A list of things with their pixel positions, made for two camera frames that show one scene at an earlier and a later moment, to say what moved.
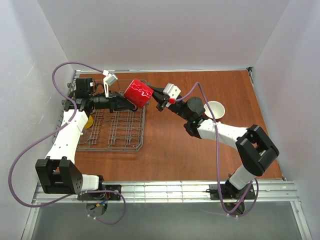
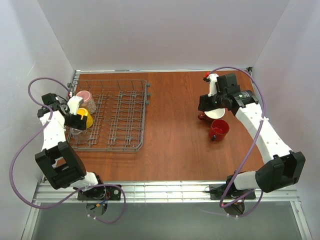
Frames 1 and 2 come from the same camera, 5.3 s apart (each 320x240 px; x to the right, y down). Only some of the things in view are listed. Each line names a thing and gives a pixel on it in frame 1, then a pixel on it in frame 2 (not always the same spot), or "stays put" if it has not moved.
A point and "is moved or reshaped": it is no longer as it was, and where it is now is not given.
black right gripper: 163,98 → 204,104
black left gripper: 114,101 → 77,122
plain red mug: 138,93 is moved or reshaped
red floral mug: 218,109 stays put
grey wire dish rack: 107,131 stays put
